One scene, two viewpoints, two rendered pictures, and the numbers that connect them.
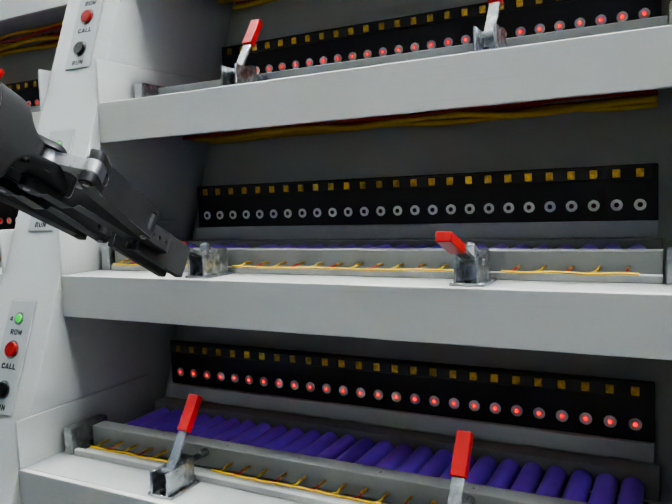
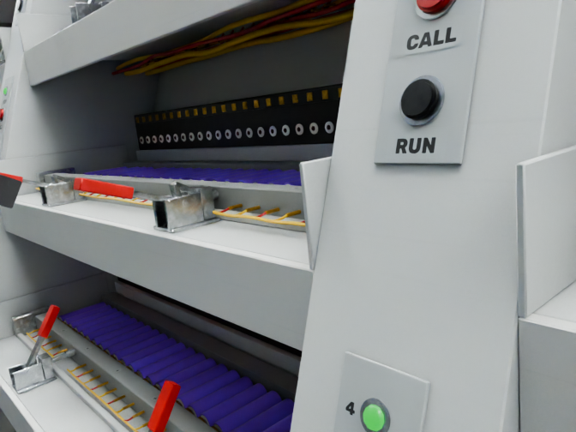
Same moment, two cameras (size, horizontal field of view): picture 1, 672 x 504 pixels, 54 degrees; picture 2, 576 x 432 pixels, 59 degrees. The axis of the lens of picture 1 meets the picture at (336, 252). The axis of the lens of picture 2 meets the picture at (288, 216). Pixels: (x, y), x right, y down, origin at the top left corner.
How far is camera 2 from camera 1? 38 cm
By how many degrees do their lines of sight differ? 22
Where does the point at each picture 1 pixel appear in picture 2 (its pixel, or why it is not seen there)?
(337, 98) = (122, 27)
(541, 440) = not seen: hidden behind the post
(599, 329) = (240, 297)
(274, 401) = (164, 306)
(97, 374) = (47, 274)
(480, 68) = not seen: outside the picture
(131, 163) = (68, 100)
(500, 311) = (177, 263)
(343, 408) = (200, 321)
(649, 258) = not seen: hidden behind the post
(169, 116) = (51, 58)
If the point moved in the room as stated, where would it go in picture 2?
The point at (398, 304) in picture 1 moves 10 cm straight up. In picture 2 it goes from (123, 245) to (143, 119)
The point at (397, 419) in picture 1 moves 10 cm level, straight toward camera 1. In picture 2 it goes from (231, 338) to (172, 351)
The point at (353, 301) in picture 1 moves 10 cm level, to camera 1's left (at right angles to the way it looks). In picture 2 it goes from (102, 238) to (13, 222)
